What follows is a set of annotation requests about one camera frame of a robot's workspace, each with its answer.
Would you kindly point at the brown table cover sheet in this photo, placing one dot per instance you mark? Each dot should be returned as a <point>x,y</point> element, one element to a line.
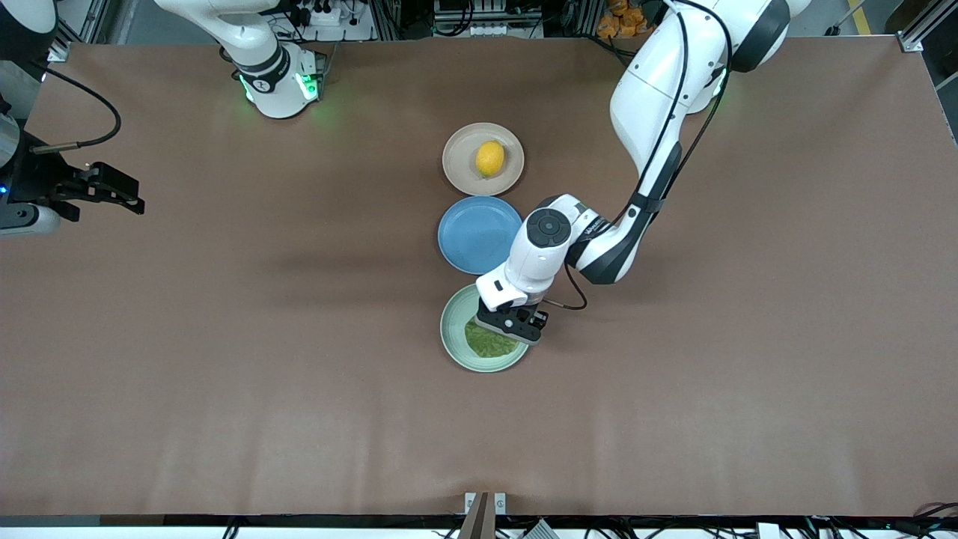
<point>224,337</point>

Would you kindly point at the beige round plate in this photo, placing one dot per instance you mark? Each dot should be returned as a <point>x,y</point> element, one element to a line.
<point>460,168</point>

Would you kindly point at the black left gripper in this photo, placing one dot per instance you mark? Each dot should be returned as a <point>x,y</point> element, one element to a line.
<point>538,322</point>

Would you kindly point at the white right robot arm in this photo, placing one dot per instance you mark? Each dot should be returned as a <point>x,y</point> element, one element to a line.
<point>273,86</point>

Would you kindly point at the green lettuce leaf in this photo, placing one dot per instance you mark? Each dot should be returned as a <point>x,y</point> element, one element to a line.
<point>486,346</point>

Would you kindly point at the white power strip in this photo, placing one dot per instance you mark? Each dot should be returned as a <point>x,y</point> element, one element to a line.
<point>325,15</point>

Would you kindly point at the bag of orange items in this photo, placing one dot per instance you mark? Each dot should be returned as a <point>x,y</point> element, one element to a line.
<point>625,22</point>

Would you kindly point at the camera mounting post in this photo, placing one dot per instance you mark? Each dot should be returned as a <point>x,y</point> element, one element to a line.
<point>479,516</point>

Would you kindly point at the white power adapter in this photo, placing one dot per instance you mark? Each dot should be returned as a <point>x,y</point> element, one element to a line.
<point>537,531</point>

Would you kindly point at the yellow lemon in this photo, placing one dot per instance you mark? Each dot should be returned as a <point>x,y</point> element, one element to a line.
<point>490,159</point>

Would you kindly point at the blue round plate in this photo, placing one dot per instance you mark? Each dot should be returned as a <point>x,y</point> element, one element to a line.
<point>471,236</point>

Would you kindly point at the small white box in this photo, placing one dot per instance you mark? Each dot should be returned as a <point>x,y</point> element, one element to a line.
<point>769,531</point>

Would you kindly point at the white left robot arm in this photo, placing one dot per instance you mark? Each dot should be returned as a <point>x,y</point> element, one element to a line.
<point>651,90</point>

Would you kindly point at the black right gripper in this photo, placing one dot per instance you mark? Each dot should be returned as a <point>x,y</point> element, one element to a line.
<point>37,184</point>

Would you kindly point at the aluminium frame profile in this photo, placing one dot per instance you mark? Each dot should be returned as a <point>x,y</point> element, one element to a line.
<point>63,52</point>
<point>385,19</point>
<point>909,43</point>
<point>580,15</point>

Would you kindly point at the pale green round plate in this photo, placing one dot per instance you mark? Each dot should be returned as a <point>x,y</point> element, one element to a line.
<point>453,337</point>

